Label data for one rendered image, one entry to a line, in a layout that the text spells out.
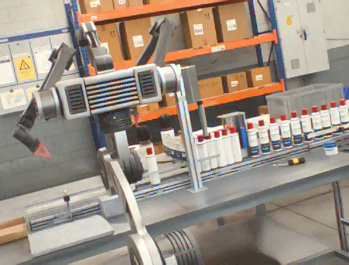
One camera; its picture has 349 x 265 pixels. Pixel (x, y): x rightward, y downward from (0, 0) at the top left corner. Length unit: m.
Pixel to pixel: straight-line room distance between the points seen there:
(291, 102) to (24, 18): 4.00
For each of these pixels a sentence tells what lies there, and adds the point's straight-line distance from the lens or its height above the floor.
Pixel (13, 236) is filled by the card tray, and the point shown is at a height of 0.85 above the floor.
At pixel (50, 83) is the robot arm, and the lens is 2.21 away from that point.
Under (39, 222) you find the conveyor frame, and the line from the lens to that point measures 2.58.
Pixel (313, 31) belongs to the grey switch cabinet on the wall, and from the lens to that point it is 8.10.
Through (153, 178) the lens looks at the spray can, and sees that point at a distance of 2.68.
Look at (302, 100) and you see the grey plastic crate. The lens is 4.50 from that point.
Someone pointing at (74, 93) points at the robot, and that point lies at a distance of 1.91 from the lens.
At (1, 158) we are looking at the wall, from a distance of 7.02.
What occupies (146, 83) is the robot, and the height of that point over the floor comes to 1.46.
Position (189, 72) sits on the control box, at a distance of 2.54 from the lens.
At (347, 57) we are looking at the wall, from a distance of 8.92.
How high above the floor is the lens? 1.53
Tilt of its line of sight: 8 degrees down
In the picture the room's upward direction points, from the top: 11 degrees counter-clockwise
